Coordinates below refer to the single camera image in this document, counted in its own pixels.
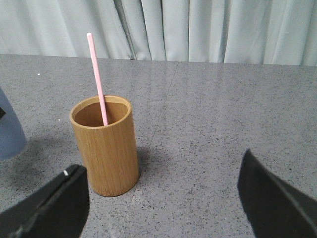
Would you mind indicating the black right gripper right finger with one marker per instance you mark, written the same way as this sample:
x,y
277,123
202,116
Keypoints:
x,y
274,208

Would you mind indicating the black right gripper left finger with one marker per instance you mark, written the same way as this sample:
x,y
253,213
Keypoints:
x,y
57,210

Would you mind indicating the blue plastic cup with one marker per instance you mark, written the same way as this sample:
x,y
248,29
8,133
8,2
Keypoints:
x,y
12,137

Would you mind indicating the bamboo cylinder holder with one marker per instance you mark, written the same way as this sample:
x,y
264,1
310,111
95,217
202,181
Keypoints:
x,y
108,152

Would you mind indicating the pink chopstick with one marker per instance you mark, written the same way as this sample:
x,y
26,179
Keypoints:
x,y
93,55

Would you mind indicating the grey-green curtain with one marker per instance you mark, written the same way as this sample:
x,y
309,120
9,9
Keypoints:
x,y
228,31

